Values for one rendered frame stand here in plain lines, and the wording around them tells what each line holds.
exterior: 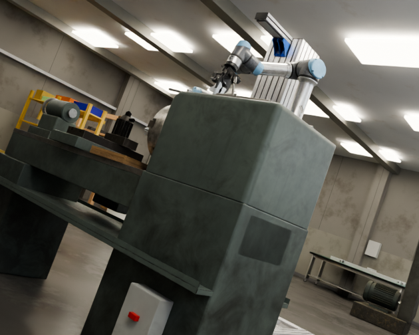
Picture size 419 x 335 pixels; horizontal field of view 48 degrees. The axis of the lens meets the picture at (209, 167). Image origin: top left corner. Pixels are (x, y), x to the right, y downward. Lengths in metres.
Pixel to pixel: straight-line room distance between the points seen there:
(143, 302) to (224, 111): 0.79
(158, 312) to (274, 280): 0.49
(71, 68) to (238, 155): 9.83
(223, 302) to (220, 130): 0.65
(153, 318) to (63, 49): 9.88
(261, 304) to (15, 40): 9.45
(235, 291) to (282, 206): 0.37
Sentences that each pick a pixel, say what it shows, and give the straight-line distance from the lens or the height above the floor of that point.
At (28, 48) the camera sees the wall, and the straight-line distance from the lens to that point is 10.93.
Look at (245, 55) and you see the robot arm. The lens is 2.49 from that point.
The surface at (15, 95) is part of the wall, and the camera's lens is 10.85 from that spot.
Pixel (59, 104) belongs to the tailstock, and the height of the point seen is 1.10.
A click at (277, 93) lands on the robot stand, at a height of 1.64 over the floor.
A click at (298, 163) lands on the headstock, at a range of 1.87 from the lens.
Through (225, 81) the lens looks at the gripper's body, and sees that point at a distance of 2.41.
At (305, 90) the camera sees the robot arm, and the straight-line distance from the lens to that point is 2.70.
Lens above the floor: 0.80
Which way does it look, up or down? 5 degrees up
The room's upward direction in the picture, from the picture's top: 20 degrees clockwise
